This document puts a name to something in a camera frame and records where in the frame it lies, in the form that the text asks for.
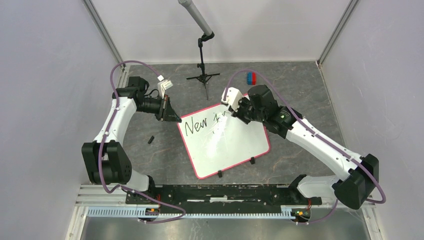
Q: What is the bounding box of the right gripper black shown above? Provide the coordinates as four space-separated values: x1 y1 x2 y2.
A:
228 94 266 124

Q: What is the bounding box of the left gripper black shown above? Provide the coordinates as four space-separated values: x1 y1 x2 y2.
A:
136 94 182 123

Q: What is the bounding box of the whiteboard with pink frame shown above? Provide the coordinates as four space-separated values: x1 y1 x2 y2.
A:
177 104 271 179

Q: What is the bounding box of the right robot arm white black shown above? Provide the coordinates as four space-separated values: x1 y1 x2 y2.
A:
221 85 381 210

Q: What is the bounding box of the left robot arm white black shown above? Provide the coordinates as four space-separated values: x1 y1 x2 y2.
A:
81 76 182 204

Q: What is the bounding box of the blue red eraser block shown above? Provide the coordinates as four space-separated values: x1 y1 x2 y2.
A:
246 72 257 86

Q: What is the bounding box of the black tripod stand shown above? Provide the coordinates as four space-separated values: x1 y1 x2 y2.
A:
186 32 220 100

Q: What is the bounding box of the grey microphone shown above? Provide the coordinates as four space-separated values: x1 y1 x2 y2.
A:
178 0 214 36

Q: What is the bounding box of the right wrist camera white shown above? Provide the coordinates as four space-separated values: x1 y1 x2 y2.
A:
220 87 244 112

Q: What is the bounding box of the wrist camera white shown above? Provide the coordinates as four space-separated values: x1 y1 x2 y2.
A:
220 87 244 112
157 75 173 99

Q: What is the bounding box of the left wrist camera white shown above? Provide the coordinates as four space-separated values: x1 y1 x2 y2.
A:
157 75 173 99

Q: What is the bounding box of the white slotted cable duct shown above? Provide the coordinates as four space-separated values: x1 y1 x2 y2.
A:
86 206 311 220

